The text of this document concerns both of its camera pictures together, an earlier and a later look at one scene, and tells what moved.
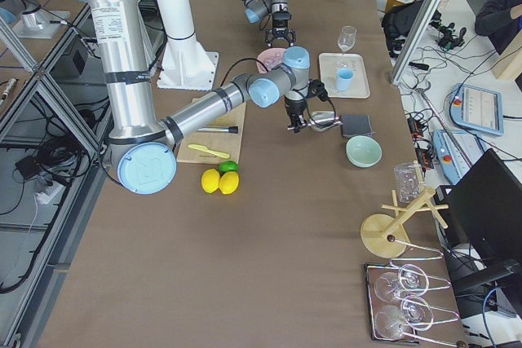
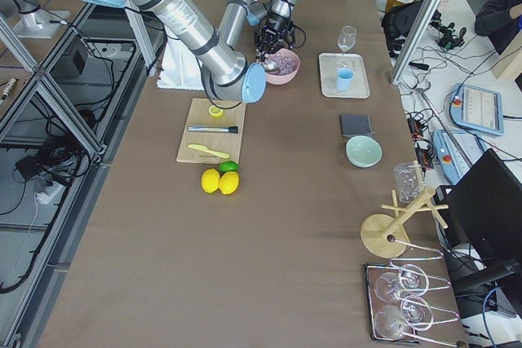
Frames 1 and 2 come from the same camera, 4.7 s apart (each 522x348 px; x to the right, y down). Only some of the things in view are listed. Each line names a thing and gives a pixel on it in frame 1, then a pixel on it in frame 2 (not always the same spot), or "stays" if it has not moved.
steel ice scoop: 324,120 → 271,66
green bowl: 363,151 stays
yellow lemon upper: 210,180 stays
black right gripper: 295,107 → 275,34
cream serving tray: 329,65 stays
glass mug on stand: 407,184 stays
